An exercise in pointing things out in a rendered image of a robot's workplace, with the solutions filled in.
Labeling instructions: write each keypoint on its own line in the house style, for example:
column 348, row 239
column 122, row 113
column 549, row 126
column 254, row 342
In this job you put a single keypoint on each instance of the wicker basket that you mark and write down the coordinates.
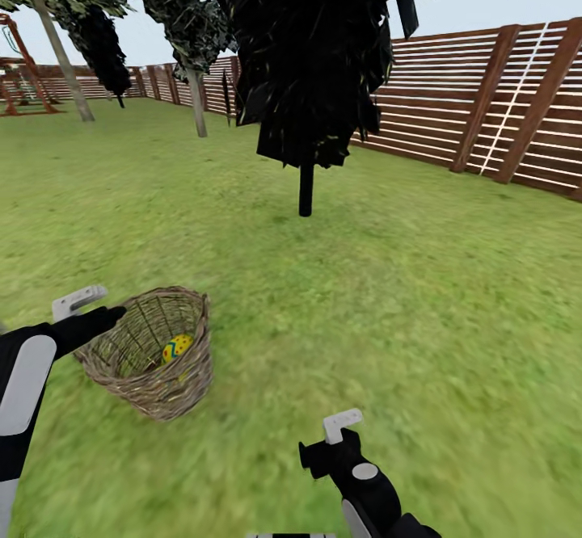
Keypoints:
column 160, row 391

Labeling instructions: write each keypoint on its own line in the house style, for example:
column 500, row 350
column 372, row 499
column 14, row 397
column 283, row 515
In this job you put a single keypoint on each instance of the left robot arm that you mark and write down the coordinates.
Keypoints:
column 26, row 357

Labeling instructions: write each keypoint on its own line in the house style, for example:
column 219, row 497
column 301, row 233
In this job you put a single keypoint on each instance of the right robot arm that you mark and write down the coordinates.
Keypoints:
column 370, row 505

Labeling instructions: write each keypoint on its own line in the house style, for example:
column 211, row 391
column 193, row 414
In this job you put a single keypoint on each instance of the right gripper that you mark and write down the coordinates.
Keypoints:
column 321, row 457

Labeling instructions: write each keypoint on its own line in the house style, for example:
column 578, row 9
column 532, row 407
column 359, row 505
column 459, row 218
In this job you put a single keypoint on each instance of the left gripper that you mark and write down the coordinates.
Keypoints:
column 95, row 322

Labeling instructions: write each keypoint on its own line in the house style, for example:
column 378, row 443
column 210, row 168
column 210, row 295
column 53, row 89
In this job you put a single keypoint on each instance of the easter egg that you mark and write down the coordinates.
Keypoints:
column 176, row 346

